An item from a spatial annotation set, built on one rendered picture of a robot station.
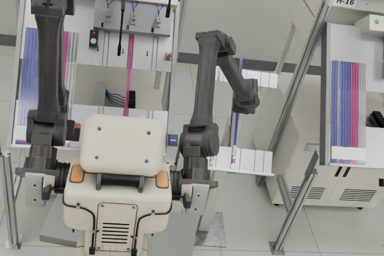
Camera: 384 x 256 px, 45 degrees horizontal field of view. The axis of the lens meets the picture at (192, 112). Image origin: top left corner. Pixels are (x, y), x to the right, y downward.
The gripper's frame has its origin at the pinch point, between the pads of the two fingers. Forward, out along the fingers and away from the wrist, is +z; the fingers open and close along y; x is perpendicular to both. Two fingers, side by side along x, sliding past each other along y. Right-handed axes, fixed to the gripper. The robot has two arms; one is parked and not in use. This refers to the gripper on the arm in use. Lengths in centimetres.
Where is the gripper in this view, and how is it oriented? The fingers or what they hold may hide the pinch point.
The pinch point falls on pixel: (238, 108)
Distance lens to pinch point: 211.8
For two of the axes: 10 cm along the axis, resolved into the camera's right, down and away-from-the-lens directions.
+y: -9.7, -1.3, -2.3
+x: -0.9, 9.8, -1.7
